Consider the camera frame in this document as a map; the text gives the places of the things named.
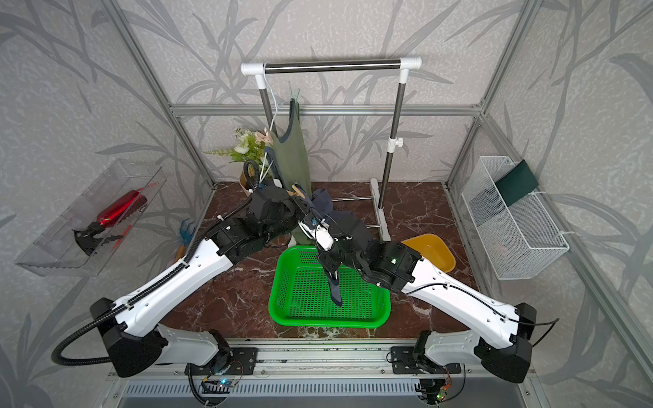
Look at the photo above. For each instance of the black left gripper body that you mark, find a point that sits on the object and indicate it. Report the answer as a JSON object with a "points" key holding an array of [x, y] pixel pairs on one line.
{"points": [[292, 213]]}

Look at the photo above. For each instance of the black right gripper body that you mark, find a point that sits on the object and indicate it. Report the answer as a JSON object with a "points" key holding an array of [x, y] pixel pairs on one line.
{"points": [[333, 257]]}

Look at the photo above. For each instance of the wooden clothespin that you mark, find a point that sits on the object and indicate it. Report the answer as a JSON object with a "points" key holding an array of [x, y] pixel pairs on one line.
{"points": [[297, 191], [267, 138]]}

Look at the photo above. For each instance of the white wire hanger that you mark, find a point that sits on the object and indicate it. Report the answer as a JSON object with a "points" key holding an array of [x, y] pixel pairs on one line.
{"points": [[328, 217], [273, 127]]}

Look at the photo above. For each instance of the blue-grey tank top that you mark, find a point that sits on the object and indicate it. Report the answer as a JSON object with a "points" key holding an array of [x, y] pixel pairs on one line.
{"points": [[323, 201]]}

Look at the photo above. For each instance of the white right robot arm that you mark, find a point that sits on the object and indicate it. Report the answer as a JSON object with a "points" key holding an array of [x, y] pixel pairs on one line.
{"points": [[497, 336]]}

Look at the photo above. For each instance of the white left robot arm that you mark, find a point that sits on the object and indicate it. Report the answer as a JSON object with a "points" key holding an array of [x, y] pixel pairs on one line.
{"points": [[131, 326]]}

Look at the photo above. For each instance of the olive green tank top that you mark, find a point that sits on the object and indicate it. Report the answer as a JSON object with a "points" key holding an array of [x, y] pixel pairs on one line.
{"points": [[291, 158]]}

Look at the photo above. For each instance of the green clothespin on hanger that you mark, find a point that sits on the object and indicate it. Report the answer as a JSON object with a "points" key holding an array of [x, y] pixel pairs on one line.
{"points": [[294, 93]]}

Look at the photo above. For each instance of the green perforated plastic basket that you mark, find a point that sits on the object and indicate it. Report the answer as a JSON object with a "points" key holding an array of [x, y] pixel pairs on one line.
{"points": [[300, 295]]}

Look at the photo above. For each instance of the potted plant with white flowers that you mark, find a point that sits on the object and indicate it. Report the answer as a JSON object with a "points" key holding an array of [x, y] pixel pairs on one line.
{"points": [[246, 156]]}

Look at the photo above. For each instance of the wooden clothespin on green top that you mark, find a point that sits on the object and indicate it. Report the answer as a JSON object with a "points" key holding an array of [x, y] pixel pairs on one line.
{"points": [[267, 138]]}

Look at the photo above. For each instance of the yellow plastic bin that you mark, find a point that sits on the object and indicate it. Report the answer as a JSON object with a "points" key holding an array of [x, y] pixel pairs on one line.
{"points": [[434, 249]]}

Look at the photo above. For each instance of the blue garden hand rake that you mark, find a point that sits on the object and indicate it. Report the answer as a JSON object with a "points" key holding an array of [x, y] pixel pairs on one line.
{"points": [[187, 232]]}

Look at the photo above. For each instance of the dark green cloth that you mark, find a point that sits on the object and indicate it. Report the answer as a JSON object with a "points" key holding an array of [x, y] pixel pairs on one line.
{"points": [[519, 182]]}

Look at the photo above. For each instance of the clothes rack with steel bars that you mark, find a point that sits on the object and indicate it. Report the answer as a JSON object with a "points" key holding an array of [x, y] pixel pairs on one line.
{"points": [[404, 65]]}

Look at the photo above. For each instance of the red spray bottle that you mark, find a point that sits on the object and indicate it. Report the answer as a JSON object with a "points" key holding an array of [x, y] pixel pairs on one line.
{"points": [[89, 239]]}

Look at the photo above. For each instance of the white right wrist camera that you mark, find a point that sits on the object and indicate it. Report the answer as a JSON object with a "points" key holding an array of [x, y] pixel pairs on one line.
{"points": [[314, 229]]}

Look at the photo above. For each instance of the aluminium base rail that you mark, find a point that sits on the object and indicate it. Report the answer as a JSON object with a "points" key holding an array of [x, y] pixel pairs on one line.
{"points": [[277, 368]]}

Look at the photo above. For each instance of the white wire mesh basket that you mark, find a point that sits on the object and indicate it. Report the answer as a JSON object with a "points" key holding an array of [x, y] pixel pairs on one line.
{"points": [[521, 240]]}

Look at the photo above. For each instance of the clear acrylic wall shelf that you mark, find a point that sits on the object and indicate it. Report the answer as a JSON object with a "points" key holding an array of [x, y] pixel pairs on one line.
{"points": [[55, 252]]}

